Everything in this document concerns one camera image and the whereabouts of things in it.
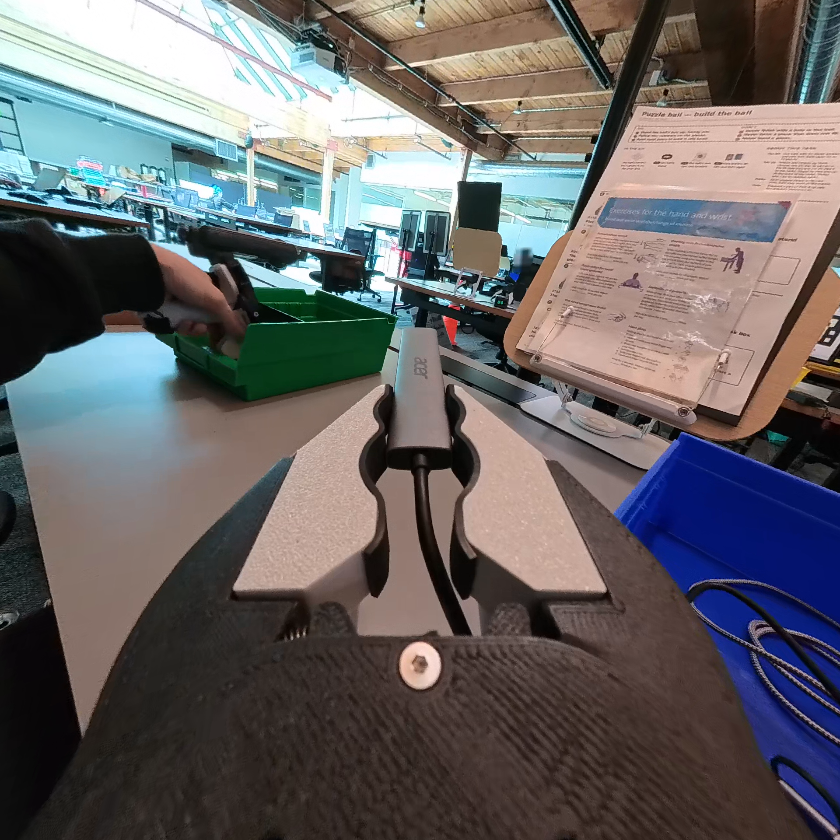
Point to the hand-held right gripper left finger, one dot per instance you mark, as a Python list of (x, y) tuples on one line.
[(308, 512)]

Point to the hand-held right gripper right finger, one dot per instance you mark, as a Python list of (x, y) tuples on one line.
[(531, 518)]

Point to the green plastic bin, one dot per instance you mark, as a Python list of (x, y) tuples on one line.
[(315, 354)]

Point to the grey usb hub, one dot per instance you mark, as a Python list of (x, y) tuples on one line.
[(420, 407)]

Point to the person's left forearm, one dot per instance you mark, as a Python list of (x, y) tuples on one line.
[(65, 289)]

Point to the person's left hand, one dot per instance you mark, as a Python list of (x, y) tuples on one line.
[(184, 282)]

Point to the white stand base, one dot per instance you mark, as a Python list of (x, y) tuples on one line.
[(590, 426)]

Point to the black office chair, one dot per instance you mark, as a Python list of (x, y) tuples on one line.
[(359, 259)]

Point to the blue plastic bin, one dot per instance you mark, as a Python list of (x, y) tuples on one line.
[(689, 499)]

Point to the white ceiling projector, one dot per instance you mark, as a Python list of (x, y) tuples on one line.
[(316, 62)]

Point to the orange traffic cone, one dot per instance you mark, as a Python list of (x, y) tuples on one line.
[(451, 333)]

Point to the beige cardboard panel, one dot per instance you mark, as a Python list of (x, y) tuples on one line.
[(478, 253)]

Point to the black standing panel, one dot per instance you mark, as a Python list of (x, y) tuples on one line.
[(479, 205)]

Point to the clear acrylic sheet holder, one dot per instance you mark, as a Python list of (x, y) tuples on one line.
[(656, 302)]

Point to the brown cardboard backing board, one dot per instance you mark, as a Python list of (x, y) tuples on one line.
[(781, 394)]

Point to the black metal pole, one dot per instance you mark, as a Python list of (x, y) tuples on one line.
[(620, 98)]

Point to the white printed instruction sheet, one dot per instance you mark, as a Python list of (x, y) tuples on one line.
[(722, 157)]

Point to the black corrugated duct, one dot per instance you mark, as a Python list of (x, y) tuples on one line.
[(820, 46)]

